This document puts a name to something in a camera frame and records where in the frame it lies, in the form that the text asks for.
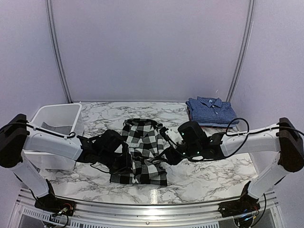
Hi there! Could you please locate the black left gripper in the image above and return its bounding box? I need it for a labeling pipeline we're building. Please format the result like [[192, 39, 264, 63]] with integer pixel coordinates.
[[98, 150, 136, 176]]

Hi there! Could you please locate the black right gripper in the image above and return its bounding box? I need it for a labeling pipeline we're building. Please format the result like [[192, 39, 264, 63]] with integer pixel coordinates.
[[158, 143, 201, 166]]

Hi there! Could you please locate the black white checkered shirt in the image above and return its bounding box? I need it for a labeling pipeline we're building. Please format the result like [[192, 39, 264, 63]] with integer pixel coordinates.
[[110, 118, 167, 186]]

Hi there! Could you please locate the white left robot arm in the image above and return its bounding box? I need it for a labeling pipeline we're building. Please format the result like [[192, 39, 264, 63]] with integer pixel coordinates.
[[0, 114, 133, 211]]

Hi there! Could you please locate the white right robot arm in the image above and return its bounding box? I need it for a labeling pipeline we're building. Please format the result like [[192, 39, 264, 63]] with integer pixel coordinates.
[[160, 117, 304, 213]]

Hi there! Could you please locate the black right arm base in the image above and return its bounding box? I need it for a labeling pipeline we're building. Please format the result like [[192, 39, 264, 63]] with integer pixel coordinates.
[[218, 181, 261, 218]]

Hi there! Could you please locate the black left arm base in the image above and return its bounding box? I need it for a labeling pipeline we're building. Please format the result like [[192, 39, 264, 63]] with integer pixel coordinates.
[[32, 180, 76, 216]]

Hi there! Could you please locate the folded blue checkered shirt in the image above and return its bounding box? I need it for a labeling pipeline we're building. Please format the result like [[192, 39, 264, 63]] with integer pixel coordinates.
[[186, 96, 237, 124]]

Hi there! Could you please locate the grey cloth in bin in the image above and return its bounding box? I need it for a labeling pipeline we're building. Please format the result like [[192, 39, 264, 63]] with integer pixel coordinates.
[[41, 122, 72, 135]]

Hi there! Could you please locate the white plastic bin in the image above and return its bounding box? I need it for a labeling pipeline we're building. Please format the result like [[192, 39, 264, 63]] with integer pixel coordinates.
[[24, 103, 84, 171]]

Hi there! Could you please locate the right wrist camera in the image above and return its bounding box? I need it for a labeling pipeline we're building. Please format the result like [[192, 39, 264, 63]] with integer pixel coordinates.
[[160, 127, 182, 148]]

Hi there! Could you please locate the aluminium front frame rail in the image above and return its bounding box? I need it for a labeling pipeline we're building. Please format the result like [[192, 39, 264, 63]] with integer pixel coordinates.
[[14, 187, 278, 228]]

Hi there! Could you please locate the right aluminium wall post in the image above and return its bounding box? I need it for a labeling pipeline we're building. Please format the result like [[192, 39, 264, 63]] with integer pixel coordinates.
[[226, 0, 257, 102]]

